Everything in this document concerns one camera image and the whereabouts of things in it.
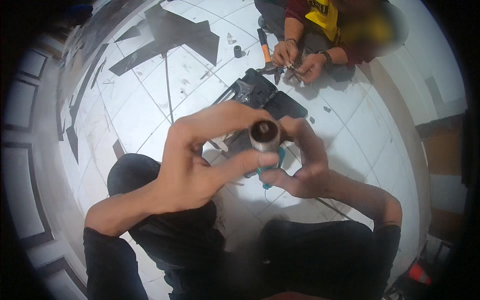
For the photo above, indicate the white plastic piece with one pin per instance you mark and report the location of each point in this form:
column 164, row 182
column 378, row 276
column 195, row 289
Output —
column 220, row 142

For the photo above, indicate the person's body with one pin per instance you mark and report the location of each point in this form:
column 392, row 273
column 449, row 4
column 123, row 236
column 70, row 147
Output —
column 108, row 266

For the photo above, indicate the small black sheet offcut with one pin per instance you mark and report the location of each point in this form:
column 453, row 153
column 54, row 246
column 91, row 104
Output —
column 129, row 33

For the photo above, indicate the dark pliers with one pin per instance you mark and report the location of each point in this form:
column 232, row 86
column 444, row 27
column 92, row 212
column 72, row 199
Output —
column 279, row 76

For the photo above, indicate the orange cone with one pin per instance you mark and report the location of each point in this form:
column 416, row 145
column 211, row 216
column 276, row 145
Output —
column 419, row 273

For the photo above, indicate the small black cylinder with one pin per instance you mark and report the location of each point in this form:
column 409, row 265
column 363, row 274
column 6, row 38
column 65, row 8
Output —
column 237, row 51

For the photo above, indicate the person's right hand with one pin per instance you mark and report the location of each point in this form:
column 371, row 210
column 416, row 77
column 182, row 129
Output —
column 317, row 180

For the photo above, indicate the white panelled door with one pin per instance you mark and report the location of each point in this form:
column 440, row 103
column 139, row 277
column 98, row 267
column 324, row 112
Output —
column 26, row 180

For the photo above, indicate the clear plastic bag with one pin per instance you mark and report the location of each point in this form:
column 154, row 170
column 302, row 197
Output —
column 244, row 91

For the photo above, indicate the person's left hand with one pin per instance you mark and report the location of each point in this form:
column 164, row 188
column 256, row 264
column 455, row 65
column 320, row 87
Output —
column 180, row 180

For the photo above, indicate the black tool tray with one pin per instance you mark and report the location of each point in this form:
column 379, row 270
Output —
column 270, row 99

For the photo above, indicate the thin metal rod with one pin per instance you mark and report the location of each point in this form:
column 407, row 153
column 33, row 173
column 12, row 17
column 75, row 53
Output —
column 168, row 90

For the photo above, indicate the metal cylinder fitting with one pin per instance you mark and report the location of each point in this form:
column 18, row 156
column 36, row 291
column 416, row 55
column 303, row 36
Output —
column 264, row 138

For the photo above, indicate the brown sheet scrap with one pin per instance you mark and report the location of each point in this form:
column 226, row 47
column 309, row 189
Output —
column 118, row 148

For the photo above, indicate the black pointed sheet scrap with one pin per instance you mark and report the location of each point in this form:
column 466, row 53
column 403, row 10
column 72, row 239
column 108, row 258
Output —
column 72, row 142

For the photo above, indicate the large black sheet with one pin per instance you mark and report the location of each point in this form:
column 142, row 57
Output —
column 180, row 32

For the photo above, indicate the person's legs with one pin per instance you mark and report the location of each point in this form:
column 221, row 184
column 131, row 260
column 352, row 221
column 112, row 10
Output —
column 322, row 258

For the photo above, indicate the small white fitting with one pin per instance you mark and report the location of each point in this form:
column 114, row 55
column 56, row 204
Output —
column 229, row 38

